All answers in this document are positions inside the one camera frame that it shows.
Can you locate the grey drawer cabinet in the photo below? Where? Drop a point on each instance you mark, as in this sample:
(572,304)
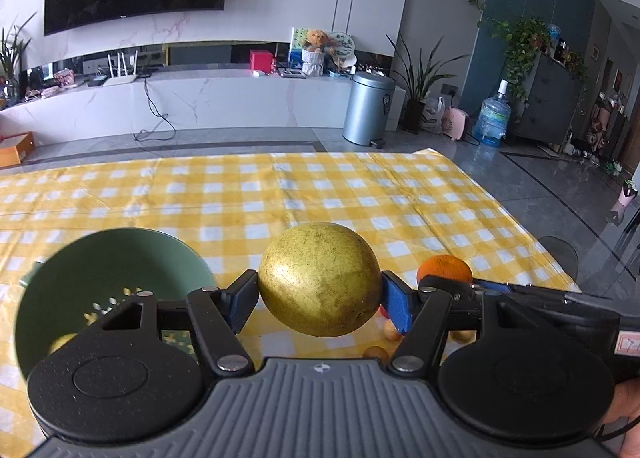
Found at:
(547,97)

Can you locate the white plastic bag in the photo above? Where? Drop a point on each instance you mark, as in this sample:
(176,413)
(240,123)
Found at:
(431,117)

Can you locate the yellow-green mango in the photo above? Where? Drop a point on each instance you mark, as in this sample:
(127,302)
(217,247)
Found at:
(320,278)

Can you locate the orange cardboard box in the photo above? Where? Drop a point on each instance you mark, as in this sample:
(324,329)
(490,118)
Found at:
(15,150)

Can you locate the red box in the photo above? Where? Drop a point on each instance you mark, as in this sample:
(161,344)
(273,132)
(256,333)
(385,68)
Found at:
(261,61)

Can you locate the pink wrapped bouquet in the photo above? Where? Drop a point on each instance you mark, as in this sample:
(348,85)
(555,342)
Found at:
(624,198)

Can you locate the green bowl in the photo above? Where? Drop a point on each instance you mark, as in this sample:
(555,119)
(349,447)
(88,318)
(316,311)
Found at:
(75,278)

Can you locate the wall socket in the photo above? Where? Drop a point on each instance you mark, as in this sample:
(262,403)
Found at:
(450,89)

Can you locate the silver pedal trash can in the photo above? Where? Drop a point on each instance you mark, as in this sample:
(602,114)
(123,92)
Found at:
(367,107)

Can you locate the blue water jug with pump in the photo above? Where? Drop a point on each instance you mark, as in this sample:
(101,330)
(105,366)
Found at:
(492,120)

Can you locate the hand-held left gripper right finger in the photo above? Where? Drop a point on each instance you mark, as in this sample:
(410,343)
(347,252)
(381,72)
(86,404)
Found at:
(398,305)

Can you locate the orange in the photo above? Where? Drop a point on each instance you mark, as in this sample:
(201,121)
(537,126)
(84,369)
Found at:
(442,265)

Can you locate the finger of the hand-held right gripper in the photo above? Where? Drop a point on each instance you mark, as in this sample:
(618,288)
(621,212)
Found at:
(465,289)

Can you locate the yellow checked tablecloth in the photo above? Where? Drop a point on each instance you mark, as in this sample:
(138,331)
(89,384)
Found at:
(300,188)

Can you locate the brown plush doll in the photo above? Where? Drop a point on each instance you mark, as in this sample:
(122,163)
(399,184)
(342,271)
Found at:
(597,125)

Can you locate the round printed hand fan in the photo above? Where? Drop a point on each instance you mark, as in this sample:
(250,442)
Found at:
(344,47)

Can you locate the thin-leaved potted plant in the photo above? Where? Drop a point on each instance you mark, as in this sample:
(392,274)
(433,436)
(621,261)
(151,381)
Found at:
(12,57)

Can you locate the white router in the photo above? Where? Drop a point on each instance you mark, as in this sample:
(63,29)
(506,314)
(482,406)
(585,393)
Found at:
(120,79)

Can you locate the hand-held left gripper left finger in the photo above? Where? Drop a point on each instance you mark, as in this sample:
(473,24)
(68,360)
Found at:
(241,300)

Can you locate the trailing green pothos plant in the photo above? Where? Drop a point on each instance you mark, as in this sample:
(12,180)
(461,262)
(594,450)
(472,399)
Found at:
(520,42)

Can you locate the brown teddy bear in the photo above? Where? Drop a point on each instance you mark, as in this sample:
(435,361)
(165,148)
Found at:
(316,50)

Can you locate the pink pig-shaped appliance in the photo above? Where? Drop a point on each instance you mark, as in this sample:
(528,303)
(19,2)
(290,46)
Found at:
(457,123)

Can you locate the blue picture card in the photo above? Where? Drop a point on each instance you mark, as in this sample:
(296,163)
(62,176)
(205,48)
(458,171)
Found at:
(296,45)

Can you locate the long-leaved potted plant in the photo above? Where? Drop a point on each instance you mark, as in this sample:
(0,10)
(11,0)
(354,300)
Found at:
(415,87)

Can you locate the person's right hand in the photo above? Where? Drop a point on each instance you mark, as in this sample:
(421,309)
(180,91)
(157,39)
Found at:
(627,400)

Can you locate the grey chair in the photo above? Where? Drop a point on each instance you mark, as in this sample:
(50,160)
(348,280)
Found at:
(562,255)

